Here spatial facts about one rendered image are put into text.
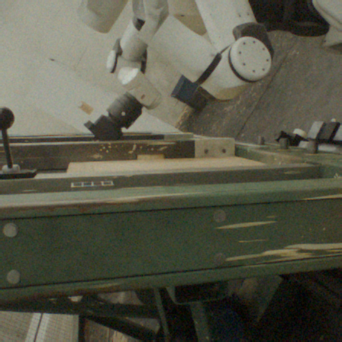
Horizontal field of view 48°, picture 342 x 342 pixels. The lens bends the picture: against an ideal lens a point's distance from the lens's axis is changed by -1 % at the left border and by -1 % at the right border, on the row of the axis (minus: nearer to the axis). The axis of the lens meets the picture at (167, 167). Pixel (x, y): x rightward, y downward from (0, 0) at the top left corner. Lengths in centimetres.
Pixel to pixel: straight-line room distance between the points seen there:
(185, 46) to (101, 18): 15
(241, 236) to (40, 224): 23
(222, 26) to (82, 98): 423
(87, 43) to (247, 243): 591
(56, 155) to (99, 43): 524
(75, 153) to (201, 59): 54
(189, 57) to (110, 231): 35
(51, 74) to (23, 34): 161
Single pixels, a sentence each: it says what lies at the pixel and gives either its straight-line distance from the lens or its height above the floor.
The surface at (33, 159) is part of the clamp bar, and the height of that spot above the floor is 140.
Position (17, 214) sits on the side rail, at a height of 135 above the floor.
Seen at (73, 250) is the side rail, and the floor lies 128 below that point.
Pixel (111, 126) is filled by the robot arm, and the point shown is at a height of 125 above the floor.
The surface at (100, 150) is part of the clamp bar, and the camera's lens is 110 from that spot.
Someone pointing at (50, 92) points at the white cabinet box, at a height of 182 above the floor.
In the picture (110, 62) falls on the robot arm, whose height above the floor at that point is 135.
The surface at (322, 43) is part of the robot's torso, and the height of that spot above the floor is 84.
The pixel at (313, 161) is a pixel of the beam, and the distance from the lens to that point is 83.
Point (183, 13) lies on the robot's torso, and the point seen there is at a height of 125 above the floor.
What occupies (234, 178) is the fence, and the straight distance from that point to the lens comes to 73.
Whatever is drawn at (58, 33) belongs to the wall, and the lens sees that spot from 634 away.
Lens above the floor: 133
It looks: 14 degrees down
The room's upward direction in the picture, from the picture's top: 61 degrees counter-clockwise
